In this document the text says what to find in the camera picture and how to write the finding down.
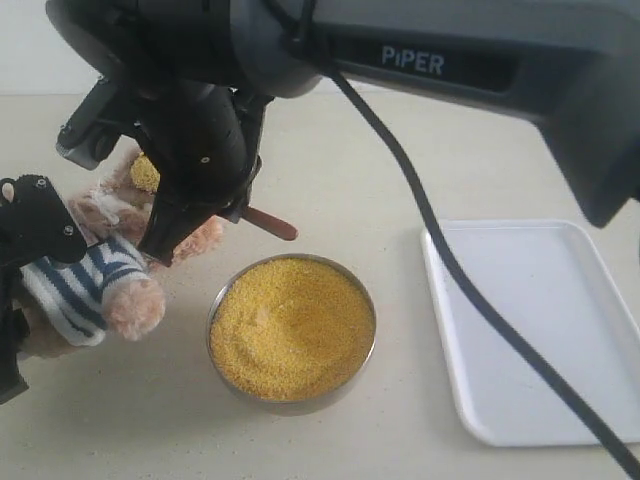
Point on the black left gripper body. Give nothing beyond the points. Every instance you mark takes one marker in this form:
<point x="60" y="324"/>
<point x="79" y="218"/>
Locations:
<point x="12" y="382"/>

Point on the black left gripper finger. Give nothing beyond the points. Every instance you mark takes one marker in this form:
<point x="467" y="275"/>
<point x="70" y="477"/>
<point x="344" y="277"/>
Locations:
<point x="36" y="223"/>

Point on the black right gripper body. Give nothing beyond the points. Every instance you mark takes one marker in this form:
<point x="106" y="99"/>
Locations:
<point x="203" y="139"/>

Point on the dark brown wooden spoon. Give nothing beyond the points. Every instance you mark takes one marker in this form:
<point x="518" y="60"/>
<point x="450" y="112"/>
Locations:
<point x="272" y="225"/>

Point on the tan teddy bear striped shirt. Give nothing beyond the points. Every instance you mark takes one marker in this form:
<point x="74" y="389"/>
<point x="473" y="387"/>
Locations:
<point x="113" y="288"/>

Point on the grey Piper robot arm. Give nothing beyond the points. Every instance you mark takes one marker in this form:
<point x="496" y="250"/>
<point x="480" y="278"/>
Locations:
<point x="571" y="68"/>

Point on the steel bowl of yellow millet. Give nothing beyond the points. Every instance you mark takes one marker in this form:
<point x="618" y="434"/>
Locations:
<point x="291" y="333"/>

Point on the white rectangular plastic tray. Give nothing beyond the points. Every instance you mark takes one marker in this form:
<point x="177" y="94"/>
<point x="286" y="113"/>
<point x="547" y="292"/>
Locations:
<point x="548" y="280"/>

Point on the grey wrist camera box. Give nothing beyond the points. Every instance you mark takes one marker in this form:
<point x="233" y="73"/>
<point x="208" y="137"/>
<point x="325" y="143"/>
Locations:
<point x="91" y="133"/>

